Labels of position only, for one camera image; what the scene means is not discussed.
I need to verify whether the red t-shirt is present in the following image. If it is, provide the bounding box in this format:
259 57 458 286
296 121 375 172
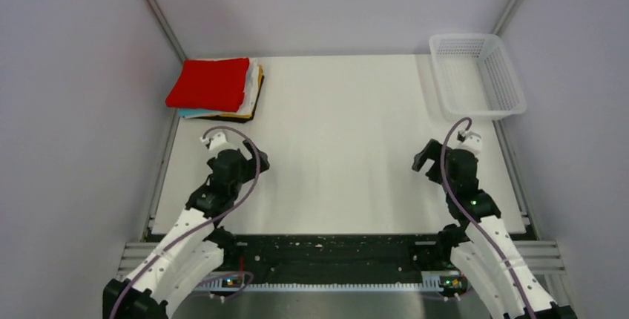
165 58 251 112

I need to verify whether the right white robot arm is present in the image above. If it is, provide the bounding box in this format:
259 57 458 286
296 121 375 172
412 131 577 318

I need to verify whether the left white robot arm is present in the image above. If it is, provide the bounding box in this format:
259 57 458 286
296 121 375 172
102 126 270 318

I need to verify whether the folded teal t-shirt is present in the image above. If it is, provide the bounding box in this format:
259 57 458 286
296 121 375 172
177 108 222 119

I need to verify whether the folded white t-shirt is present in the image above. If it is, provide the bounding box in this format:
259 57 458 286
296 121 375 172
177 58 264 123

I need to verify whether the white plastic basket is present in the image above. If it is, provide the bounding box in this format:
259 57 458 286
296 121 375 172
429 33 527 121

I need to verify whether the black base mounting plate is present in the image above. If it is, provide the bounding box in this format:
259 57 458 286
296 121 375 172
210 234 472 300

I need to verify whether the white slotted cable duct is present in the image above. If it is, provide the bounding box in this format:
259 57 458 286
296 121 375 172
194 274 446 292

